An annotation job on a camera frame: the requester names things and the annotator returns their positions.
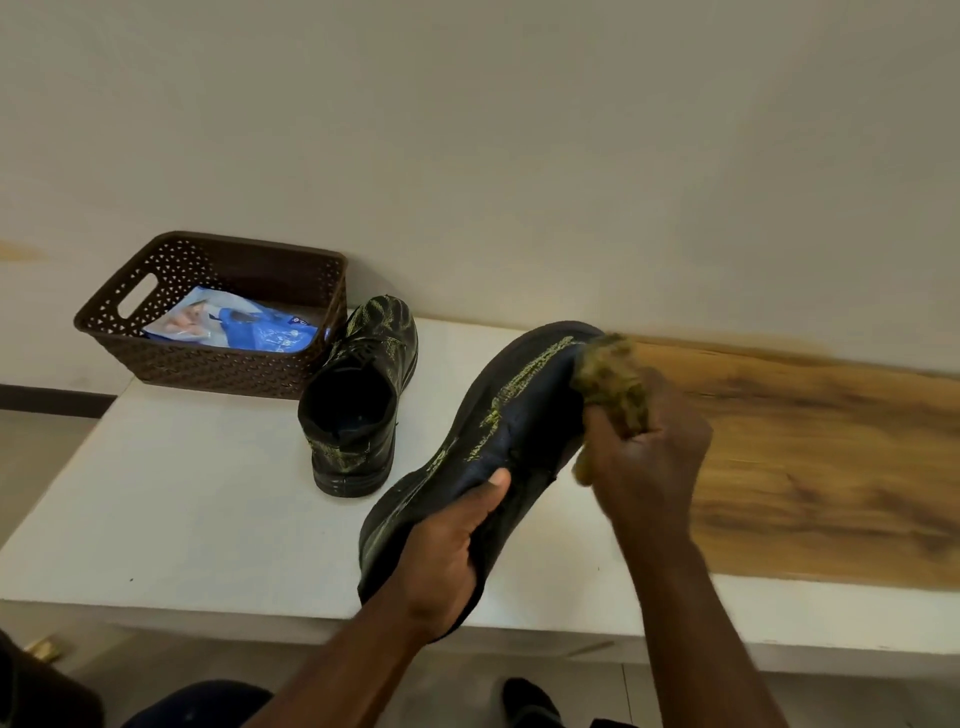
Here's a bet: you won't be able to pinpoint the person's left hand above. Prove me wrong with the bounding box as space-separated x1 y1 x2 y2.
389 468 513 646

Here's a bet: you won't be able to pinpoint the person's right hand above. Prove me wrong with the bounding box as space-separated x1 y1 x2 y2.
583 367 714 556

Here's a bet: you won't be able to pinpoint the yellow checked cloth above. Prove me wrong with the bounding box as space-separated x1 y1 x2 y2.
569 333 654 487

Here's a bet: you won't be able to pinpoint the black leather shoe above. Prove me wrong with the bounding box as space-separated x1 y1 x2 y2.
297 294 419 499
356 320 607 643

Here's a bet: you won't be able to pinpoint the person's left forearm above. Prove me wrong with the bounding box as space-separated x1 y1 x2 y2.
243 592 433 728

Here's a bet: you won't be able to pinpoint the person's right forearm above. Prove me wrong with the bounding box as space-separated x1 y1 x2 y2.
618 524 789 728

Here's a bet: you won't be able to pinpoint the person's black worn shoe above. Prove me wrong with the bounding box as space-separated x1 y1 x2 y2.
500 677 565 728

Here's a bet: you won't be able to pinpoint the person's dark trousers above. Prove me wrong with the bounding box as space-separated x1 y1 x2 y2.
119 678 639 728

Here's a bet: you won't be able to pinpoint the wooden board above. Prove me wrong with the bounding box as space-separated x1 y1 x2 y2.
629 335 960 592

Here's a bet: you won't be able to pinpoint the brown perforated plastic basket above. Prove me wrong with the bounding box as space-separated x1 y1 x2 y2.
73 230 349 400

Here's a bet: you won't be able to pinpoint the blue and white plastic packet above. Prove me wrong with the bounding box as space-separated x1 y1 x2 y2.
142 286 320 354

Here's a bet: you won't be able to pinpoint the black bucket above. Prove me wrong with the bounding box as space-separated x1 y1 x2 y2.
0 629 106 728

